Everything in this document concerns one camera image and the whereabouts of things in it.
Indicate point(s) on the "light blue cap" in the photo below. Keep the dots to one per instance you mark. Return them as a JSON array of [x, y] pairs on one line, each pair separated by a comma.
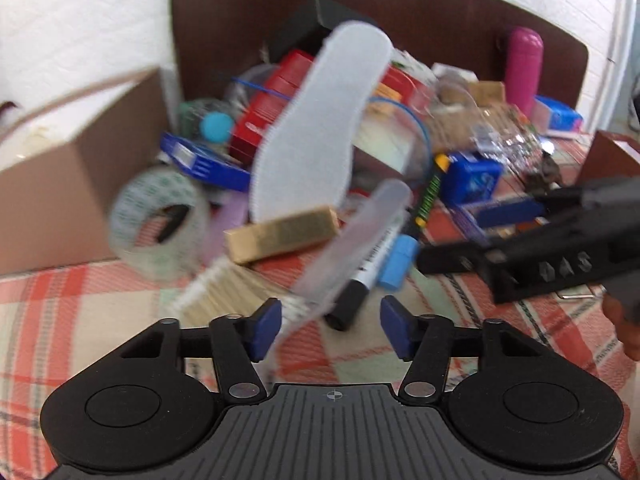
[[398, 262]]

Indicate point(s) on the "crinkled clear plastic wrap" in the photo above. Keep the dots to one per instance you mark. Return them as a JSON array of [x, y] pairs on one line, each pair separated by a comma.
[[505, 137]]

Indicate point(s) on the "clear container with blue rim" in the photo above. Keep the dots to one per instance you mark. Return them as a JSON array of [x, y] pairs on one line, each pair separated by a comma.
[[395, 135]]

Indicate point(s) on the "pale pink plastic piece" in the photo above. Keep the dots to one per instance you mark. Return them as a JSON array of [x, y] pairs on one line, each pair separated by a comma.
[[234, 220]]

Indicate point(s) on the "white shoe insole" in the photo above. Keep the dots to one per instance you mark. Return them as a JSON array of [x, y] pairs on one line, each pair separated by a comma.
[[310, 130]]

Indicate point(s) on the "black and white marker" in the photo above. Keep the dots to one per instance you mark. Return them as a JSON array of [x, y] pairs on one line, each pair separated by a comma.
[[362, 280]]

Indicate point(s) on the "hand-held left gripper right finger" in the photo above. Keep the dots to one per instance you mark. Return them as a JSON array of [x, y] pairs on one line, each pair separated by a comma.
[[395, 327]]

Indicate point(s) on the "gold rectangular box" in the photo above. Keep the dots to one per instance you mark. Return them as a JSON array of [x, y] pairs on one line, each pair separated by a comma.
[[280, 235]]

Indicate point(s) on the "blue wet wipes pack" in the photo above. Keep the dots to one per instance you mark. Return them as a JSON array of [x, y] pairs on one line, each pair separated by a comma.
[[557, 112]]

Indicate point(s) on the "plaid blanket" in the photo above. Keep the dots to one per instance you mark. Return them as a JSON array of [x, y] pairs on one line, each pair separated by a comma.
[[100, 320]]

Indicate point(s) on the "black box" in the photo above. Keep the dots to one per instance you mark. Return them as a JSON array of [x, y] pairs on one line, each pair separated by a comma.
[[310, 22]]

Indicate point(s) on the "brown headboard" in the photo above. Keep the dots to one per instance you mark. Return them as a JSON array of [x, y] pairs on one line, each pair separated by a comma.
[[450, 15]]

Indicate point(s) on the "person's right hand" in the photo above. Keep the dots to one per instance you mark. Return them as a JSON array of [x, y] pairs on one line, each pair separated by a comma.
[[622, 325]]

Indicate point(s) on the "wooden brush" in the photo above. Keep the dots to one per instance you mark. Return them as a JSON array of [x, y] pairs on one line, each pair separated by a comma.
[[230, 290]]

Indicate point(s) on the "dark blue flat box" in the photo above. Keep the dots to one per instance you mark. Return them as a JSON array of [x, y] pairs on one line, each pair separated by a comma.
[[200, 160]]

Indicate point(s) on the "small brown box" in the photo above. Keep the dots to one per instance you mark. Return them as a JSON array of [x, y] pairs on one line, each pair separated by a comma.
[[612, 152]]

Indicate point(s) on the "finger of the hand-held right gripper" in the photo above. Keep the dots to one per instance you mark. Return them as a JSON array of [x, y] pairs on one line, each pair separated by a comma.
[[505, 211], [450, 259]]

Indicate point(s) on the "black pen with yellow print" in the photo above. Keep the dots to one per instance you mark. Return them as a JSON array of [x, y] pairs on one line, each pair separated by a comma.
[[427, 195]]

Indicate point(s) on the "translucent plastic strip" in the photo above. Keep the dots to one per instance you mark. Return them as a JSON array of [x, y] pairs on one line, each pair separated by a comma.
[[345, 255]]

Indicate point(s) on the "light blue ball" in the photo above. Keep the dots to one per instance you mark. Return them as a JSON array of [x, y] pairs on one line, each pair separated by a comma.
[[217, 126]]

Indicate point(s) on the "brown cardboard box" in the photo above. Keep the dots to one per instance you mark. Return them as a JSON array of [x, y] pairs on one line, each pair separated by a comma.
[[55, 185]]

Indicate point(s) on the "pink bottle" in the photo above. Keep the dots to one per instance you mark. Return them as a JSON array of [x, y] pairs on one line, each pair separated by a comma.
[[524, 67]]

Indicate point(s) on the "red box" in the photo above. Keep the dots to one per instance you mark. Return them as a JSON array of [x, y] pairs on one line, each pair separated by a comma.
[[260, 110]]

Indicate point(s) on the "clear tape roll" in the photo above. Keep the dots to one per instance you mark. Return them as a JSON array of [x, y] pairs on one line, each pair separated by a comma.
[[160, 225]]

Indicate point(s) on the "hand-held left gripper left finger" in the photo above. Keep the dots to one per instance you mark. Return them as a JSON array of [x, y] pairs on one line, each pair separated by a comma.
[[265, 327]]

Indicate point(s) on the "blue tissue pack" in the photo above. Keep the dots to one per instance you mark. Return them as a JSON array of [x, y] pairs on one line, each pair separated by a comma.
[[470, 175]]

